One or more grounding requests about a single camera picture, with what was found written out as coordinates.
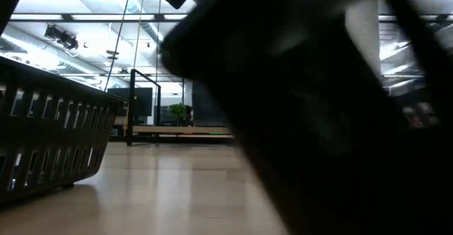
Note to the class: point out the black slotted plastic basket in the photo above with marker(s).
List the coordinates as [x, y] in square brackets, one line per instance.
[53, 139]
[318, 129]

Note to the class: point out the black monitor screen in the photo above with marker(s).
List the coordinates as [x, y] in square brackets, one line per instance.
[141, 102]

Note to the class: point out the green potted plant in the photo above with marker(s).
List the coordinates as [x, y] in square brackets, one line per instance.
[178, 111]

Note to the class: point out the black ceiling spotlight cluster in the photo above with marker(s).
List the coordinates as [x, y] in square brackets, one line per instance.
[62, 37]

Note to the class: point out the white round pillar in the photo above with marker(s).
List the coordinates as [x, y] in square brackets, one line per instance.
[364, 33]

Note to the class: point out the black overhead frame bar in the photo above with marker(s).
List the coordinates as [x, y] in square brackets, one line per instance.
[106, 17]

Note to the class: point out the black frame wooden shelf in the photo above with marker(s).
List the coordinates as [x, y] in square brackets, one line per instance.
[148, 130]

